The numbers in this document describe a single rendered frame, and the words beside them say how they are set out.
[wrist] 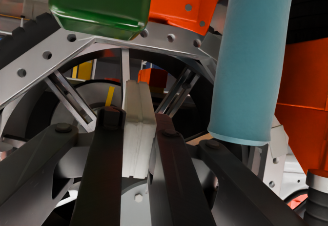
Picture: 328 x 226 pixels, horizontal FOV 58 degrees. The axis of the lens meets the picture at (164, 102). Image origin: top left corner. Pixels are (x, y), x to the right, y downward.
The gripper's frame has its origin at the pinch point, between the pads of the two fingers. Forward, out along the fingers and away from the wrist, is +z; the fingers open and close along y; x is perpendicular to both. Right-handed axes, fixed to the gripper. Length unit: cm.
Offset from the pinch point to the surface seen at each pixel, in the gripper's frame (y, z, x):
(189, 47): 9.4, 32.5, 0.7
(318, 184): 20.6, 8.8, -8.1
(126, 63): -0.2, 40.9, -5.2
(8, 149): -9.3, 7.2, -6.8
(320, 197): 21.1, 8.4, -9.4
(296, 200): 520, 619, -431
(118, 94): -1, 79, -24
